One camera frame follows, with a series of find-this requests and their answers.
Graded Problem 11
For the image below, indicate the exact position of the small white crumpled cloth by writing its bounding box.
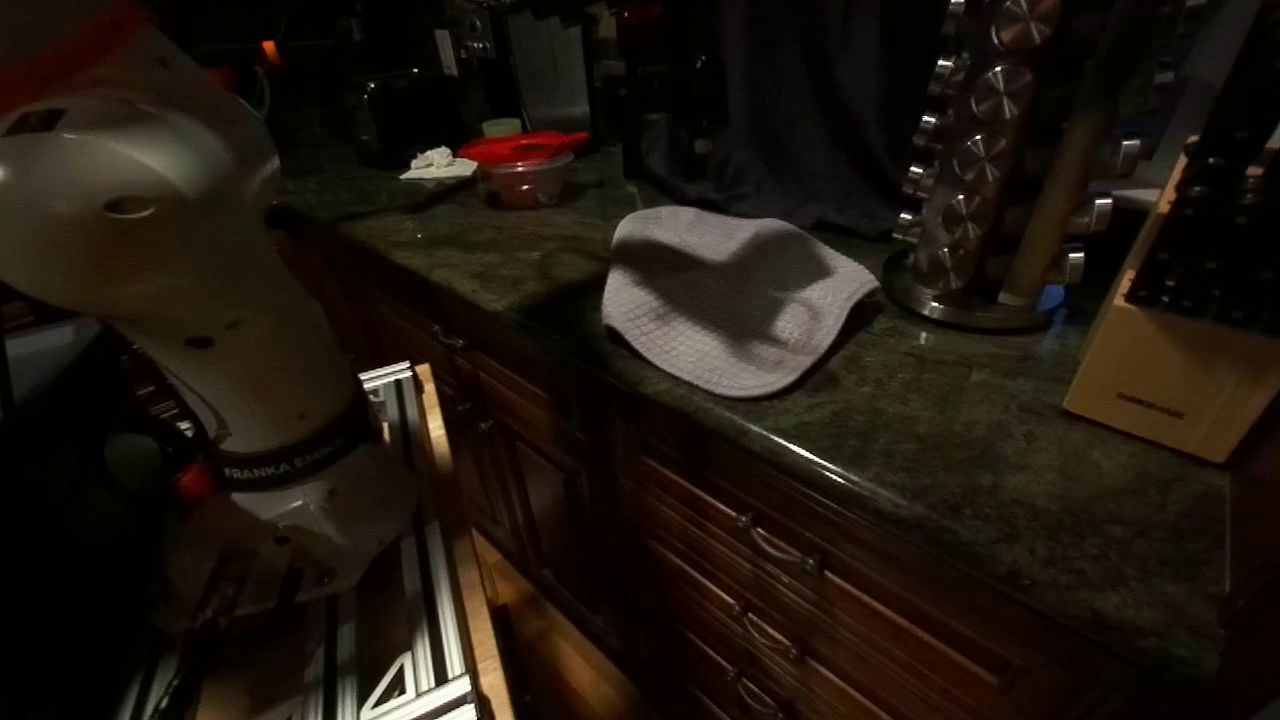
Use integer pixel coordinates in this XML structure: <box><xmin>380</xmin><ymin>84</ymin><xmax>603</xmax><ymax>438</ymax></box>
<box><xmin>395</xmin><ymin>142</ymin><xmax>485</xmax><ymax>187</ymax></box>

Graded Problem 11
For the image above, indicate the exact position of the small red button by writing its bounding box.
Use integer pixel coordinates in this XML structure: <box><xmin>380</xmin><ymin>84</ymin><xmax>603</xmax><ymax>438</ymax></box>
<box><xmin>174</xmin><ymin>456</ymin><xmax>222</xmax><ymax>507</ymax></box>

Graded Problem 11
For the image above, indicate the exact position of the dark wooden drawer cabinet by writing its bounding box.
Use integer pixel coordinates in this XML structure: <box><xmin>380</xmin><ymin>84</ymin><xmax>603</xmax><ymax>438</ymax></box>
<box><xmin>266</xmin><ymin>211</ymin><xmax>1232</xmax><ymax>720</ymax></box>

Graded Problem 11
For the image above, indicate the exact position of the metal spice jar carousel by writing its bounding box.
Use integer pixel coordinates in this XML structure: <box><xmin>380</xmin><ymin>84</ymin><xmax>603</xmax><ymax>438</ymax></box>
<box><xmin>881</xmin><ymin>0</ymin><xmax>1071</xmax><ymax>337</ymax></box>

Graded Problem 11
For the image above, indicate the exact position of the red bowl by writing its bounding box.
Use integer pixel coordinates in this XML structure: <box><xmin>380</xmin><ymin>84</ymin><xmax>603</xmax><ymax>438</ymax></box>
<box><xmin>457</xmin><ymin>129</ymin><xmax>591</xmax><ymax>211</ymax></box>

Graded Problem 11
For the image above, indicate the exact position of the grey box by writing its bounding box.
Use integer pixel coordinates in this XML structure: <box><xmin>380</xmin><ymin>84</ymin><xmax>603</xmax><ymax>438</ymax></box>
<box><xmin>503</xmin><ymin>6</ymin><xmax>598</xmax><ymax>133</ymax></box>

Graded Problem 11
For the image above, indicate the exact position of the wooden paper towel pole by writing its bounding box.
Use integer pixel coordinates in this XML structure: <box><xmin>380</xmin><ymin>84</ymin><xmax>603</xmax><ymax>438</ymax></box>
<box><xmin>997</xmin><ymin>102</ymin><xmax>1114</xmax><ymax>312</ymax></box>

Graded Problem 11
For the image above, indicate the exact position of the wooden knife block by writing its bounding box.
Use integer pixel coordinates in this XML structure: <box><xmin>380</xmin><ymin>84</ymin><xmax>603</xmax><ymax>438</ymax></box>
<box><xmin>1059</xmin><ymin>129</ymin><xmax>1280</xmax><ymax>469</ymax></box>

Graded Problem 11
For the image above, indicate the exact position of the grey waffle kitchen towel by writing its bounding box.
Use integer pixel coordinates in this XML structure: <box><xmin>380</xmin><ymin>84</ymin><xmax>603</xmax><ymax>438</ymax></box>
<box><xmin>598</xmin><ymin>201</ymin><xmax>883</xmax><ymax>403</ymax></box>

